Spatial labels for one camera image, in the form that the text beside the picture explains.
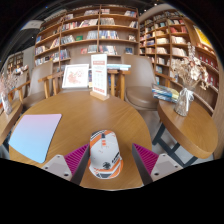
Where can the tall angled wooden bookshelf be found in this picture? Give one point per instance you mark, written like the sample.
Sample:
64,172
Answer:
170,43

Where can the stack of colourful books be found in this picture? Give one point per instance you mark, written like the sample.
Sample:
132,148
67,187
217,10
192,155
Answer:
165,92

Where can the white orange patterned computer mouse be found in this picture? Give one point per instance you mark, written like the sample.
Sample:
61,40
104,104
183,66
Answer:
105,155

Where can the white red sign wooden base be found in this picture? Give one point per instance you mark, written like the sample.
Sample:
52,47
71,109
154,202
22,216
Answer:
99,73

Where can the distant wooden bookshelf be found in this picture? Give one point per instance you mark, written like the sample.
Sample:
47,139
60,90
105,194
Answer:
15,61

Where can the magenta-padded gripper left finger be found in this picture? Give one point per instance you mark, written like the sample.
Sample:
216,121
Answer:
76,158

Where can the flat light blue books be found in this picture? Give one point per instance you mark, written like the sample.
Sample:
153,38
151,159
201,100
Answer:
118,67

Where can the brown leather wooden armchair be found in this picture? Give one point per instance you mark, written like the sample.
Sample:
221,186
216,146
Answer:
80,58
140,83
38,78

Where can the wide wooden bookshelf with books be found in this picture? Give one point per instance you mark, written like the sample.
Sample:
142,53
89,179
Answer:
86,33

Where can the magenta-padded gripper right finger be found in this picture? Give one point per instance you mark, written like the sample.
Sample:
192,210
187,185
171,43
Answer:
146,158

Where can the glass vase beige dried flowers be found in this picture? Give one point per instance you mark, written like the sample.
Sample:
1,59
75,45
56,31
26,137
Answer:
186,71

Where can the white framed red print picture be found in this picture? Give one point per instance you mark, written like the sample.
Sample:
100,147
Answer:
75,76

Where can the oval wooden side table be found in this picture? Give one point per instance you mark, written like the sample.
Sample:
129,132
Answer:
190,126
10,116

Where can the pink blue gradient mouse pad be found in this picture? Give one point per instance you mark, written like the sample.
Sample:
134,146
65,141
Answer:
35,135

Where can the glass vase pink dried flowers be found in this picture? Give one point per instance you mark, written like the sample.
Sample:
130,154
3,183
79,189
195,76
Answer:
6,100

